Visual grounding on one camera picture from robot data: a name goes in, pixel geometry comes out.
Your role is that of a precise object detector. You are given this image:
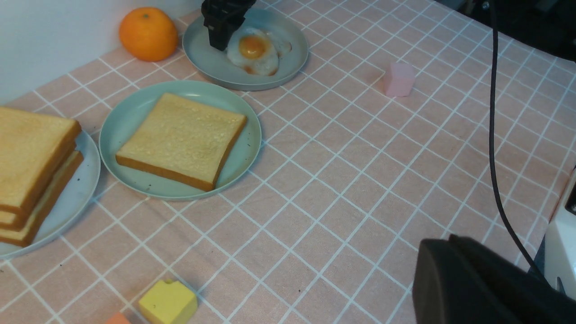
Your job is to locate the teal centre plate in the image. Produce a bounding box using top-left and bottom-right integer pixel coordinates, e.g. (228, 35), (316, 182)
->
(99, 81), (262, 201)

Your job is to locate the light blue bread plate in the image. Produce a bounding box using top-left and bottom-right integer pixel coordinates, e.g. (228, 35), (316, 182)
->
(0, 130), (101, 260)

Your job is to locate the orange fruit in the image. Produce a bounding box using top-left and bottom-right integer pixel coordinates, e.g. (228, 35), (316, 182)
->
(118, 7), (179, 62)

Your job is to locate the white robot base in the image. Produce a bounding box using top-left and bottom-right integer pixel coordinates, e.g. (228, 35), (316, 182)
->
(544, 169), (576, 300)

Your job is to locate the pink checked tablecloth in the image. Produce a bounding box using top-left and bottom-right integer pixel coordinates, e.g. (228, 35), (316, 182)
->
(0, 0), (576, 324)

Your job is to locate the grey blue egg plate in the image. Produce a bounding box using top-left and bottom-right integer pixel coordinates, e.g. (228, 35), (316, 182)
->
(182, 7), (309, 91)

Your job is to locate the toast slice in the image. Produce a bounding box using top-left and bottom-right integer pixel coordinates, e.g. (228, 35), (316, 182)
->
(1, 144), (77, 230)
(0, 107), (81, 212)
(0, 150), (84, 248)
(115, 93), (248, 192)

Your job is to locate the fried egg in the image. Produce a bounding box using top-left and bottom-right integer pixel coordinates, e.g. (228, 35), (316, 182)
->
(226, 27), (279, 76)

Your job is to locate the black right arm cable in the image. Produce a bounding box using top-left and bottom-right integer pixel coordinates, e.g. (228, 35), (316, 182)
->
(488, 0), (547, 279)

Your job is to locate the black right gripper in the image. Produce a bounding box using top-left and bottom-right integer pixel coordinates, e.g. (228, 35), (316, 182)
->
(201, 0), (256, 50)

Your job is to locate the orange cube block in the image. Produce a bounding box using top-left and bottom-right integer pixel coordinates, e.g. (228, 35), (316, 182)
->
(105, 312), (131, 324)

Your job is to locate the pink cube block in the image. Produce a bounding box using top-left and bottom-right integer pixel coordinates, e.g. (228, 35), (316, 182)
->
(383, 62), (415, 97)

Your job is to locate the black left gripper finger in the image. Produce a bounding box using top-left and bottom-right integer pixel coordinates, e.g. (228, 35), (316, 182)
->
(412, 234), (576, 324)

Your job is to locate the yellow notched block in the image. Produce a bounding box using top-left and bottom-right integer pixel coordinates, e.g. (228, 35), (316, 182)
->
(139, 280), (198, 324)

